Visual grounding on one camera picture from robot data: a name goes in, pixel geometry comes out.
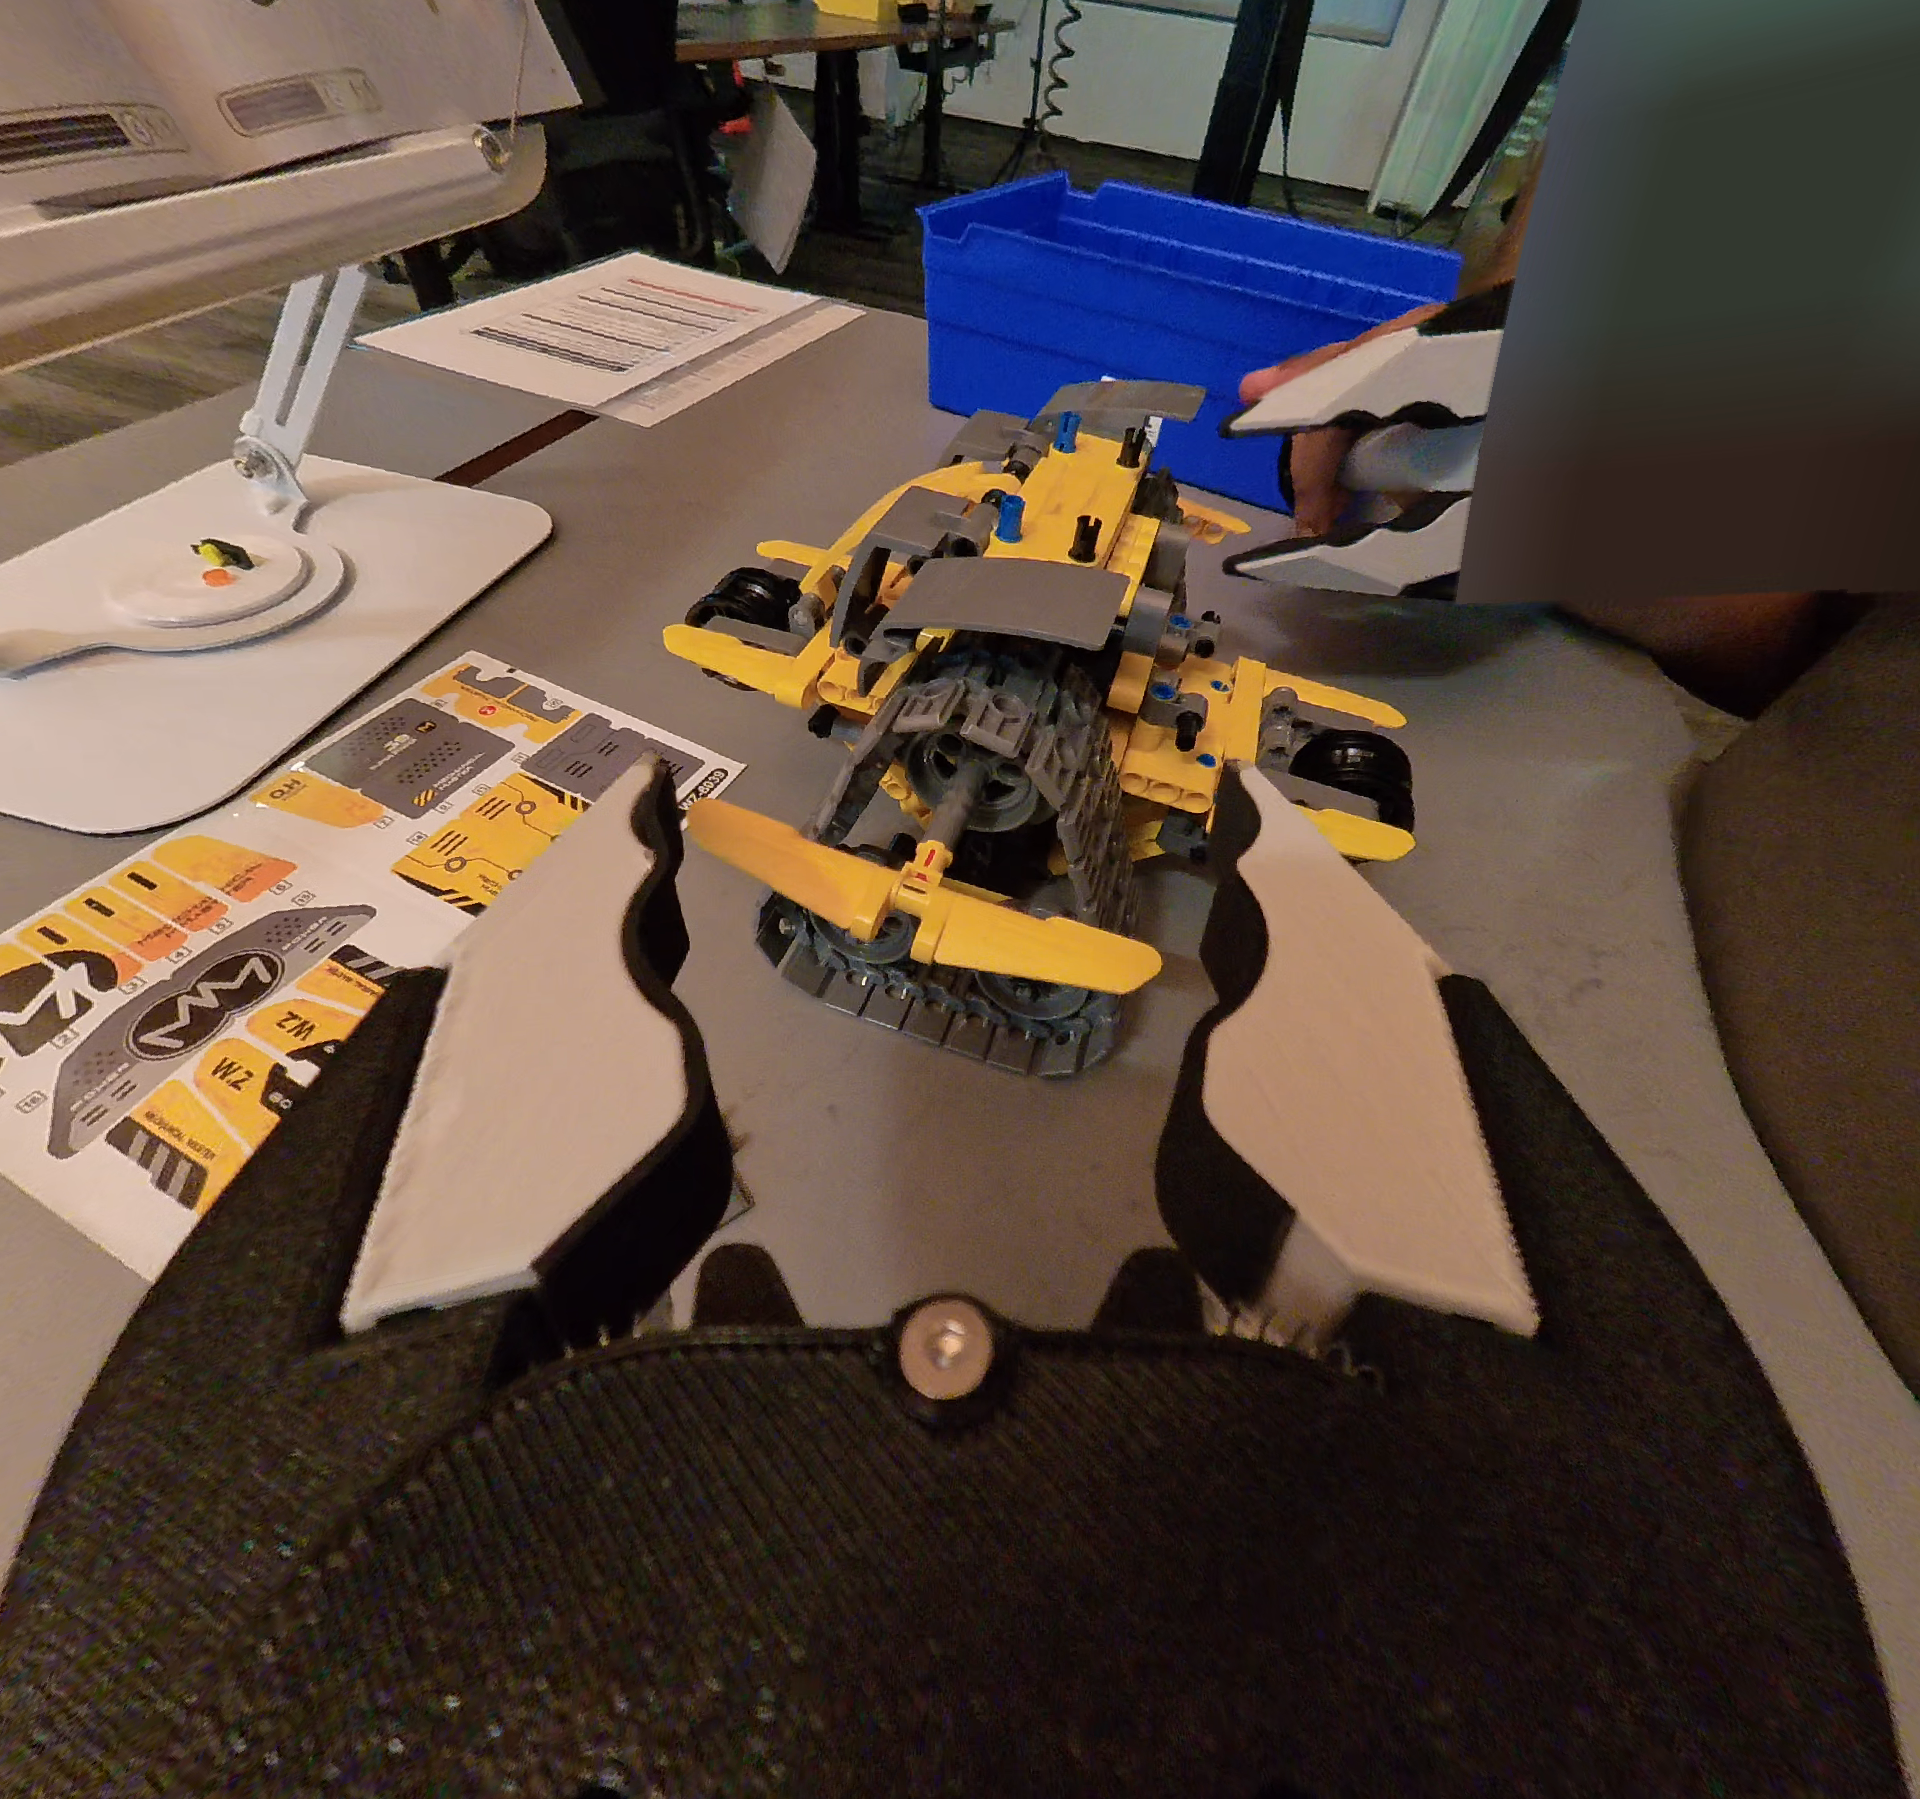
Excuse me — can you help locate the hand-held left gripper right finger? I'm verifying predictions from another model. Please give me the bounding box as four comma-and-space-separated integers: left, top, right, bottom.
1157, 764, 1541, 1346

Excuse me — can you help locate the brown top office desk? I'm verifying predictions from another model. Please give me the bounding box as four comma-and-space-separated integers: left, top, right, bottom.
673, 0, 1026, 245

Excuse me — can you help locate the instruction booklet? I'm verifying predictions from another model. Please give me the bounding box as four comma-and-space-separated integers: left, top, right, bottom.
0, 648, 753, 1287

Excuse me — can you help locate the white stand base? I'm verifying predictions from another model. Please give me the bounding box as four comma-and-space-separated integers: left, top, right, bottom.
0, 116, 560, 838

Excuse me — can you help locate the white hanging paper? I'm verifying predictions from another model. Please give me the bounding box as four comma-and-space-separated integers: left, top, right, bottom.
724, 85, 822, 279

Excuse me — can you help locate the blue plastic bin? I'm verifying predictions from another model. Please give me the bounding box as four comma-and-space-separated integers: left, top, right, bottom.
914, 170, 1468, 507

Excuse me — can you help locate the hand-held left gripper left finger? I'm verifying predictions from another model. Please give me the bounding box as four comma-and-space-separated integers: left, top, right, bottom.
343, 754, 738, 1336

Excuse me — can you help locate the white printed paper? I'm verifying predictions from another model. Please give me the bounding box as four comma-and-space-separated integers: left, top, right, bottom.
361, 250, 867, 431

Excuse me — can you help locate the yellow black tracked toy vehicle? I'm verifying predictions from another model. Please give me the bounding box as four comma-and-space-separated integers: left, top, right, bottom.
663, 381, 1418, 1085

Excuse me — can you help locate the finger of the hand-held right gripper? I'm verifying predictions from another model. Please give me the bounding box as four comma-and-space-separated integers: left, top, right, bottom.
1219, 490, 1480, 601
1219, 319, 1505, 447

